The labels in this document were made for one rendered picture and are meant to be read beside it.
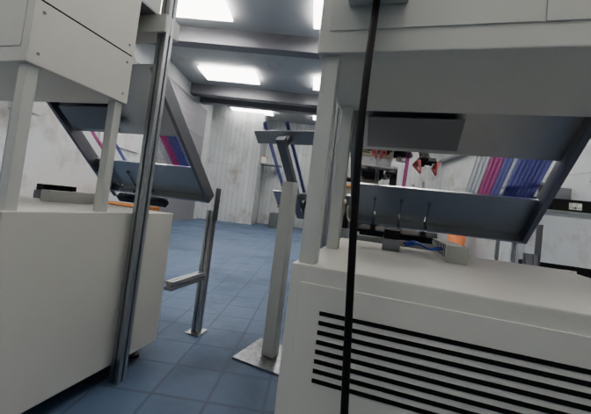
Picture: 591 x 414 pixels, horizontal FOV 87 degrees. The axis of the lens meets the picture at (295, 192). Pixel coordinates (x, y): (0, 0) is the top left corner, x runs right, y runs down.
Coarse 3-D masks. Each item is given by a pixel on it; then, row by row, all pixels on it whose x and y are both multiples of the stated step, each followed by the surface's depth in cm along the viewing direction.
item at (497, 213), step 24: (360, 192) 136; (384, 192) 132; (408, 192) 128; (432, 192) 125; (456, 192) 121; (384, 216) 141; (408, 216) 137; (432, 216) 133; (456, 216) 129; (480, 216) 126; (504, 216) 123; (528, 216) 120
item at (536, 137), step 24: (384, 120) 105; (408, 120) 103; (432, 120) 101; (456, 120) 98; (480, 120) 100; (504, 120) 98; (528, 120) 96; (552, 120) 94; (576, 120) 92; (384, 144) 112; (408, 144) 109; (432, 144) 106; (456, 144) 104; (480, 144) 106; (504, 144) 103; (528, 144) 101; (552, 144) 99
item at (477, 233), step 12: (360, 216) 144; (372, 216) 143; (408, 228) 136; (420, 228) 135; (432, 228) 134; (444, 228) 133; (456, 228) 132; (468, 228) 132; (504, 240) 126; (516, 240) 124
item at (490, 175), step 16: (480, 160) 110; (496, 160) 109; (512, 160) 107; (528, 160) 106; (544, 160) 104; (480, 176) 115; (496, 176) 113; (512, 176) 111; (528, 176) 110; (480, 192) 120; (496, 192) 118; (512, 192) 116; (528, 192) 114
